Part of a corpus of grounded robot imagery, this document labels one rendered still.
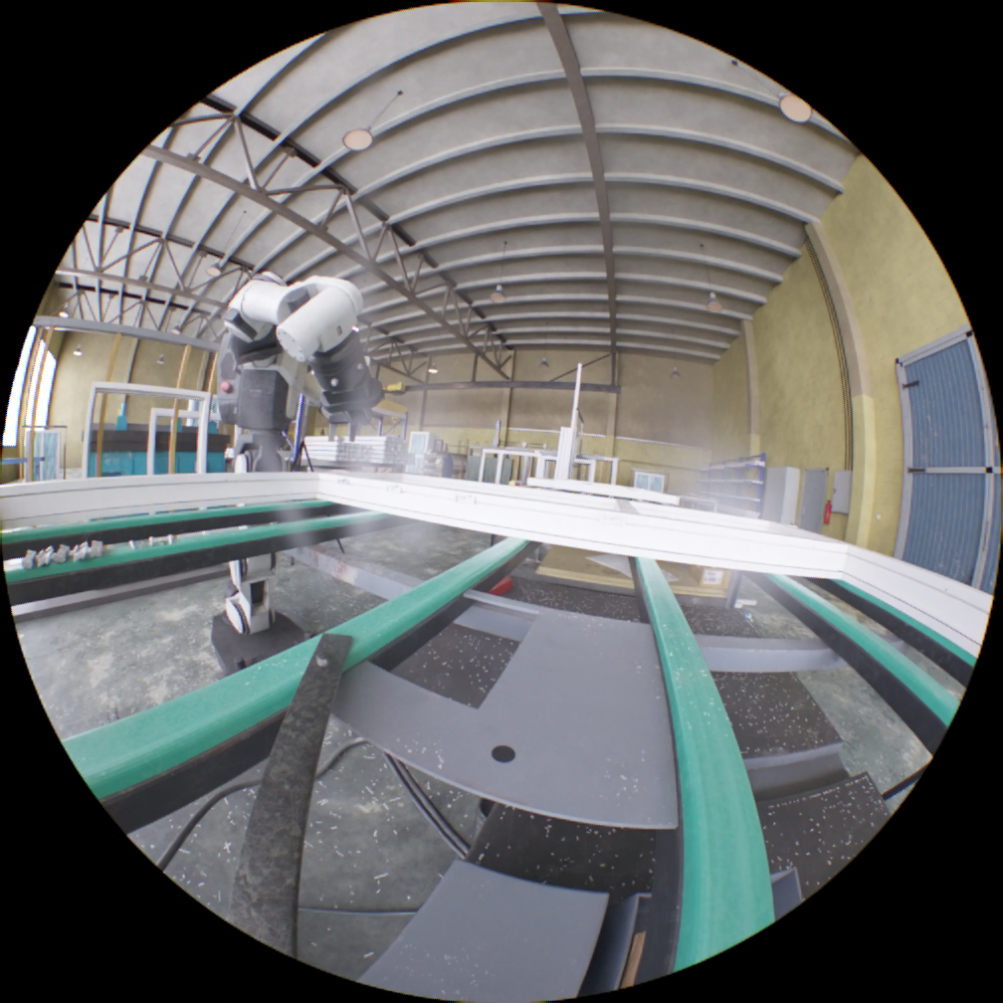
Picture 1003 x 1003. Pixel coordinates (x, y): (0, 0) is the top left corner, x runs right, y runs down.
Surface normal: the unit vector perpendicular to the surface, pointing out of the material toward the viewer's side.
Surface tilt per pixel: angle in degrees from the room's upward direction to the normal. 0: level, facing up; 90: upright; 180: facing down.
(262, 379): 102
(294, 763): 0
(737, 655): 90
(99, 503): 90
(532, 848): 0
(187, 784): 90
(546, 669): 0
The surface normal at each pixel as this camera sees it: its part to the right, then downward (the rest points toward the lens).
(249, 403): 0.43, 0.34
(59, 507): 0.93, 0.13
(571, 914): 0.10, -0.99
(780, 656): -0.34, 0.07
